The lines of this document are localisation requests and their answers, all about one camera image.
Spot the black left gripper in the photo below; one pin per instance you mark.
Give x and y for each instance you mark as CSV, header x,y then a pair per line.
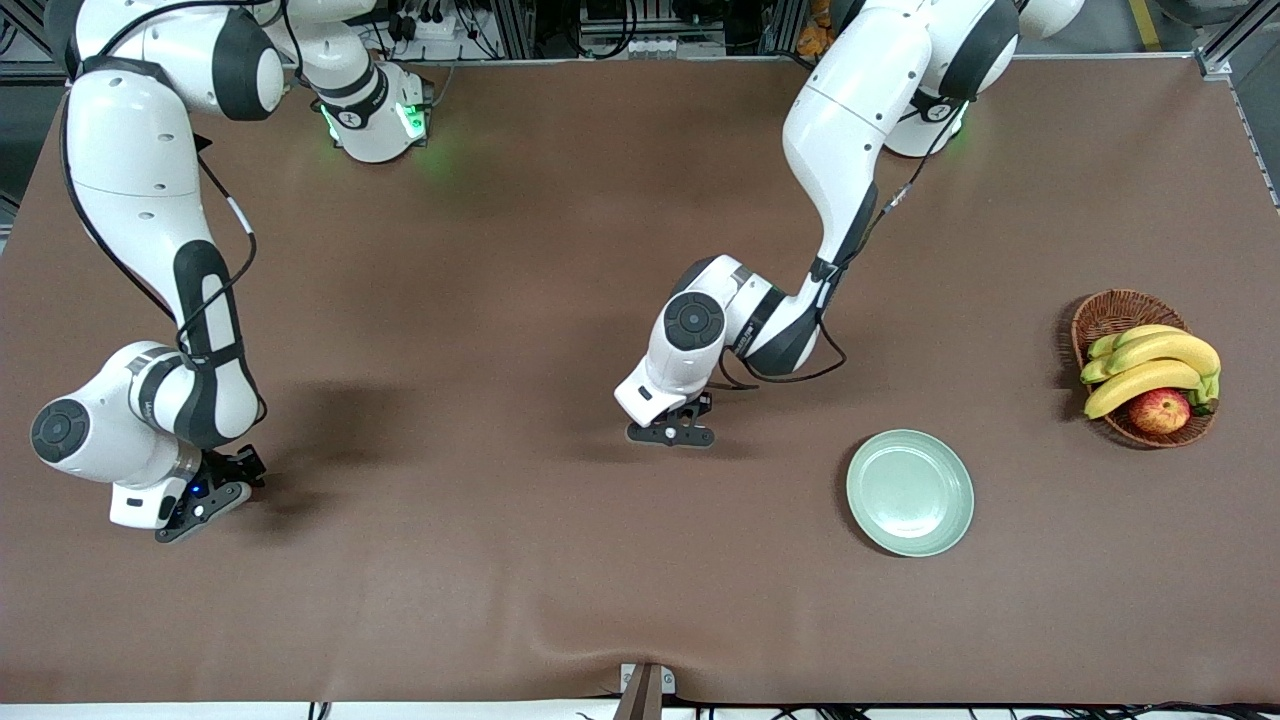
x,y
697,404

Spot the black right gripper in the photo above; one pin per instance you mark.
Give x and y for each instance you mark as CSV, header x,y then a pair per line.
x,y
224,467

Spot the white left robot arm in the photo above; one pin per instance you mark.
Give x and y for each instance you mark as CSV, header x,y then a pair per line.
x,y
850,100

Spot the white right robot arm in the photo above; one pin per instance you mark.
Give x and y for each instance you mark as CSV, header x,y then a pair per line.
x,y
130,150

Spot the light green round plate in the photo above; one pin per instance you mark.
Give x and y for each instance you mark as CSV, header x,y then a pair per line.
x,y
910,495

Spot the brown table mat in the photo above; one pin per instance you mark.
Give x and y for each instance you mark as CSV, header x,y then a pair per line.
x,y
600,560

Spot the white power strip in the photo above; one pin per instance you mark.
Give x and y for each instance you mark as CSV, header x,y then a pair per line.
x,y
660,47

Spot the bag of brown buns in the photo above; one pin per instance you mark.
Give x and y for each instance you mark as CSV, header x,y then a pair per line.
x,y
812,40

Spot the brown wicker basket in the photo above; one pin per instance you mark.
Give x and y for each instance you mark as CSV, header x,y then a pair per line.
x,y
1115,315

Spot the yellow banana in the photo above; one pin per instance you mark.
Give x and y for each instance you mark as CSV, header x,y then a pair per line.
x,y
1125,338
1170,350
1140,382

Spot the power strip with black plugs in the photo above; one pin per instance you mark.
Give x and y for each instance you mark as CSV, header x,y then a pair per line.
x,y
430,28

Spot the red yellow apple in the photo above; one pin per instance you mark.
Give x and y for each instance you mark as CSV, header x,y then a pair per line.
x,y
1160,412

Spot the grey metal table bracket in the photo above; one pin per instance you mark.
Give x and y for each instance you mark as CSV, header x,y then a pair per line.
x,y
668,680

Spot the brown camera pole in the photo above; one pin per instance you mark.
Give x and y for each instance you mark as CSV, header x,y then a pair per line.
x,y
640,700

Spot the aluminium frame post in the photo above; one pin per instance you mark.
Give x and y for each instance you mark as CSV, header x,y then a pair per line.
x,y
515,30
780,25

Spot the aluminium frame rail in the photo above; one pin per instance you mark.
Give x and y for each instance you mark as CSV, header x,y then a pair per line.
x,y
1235,40

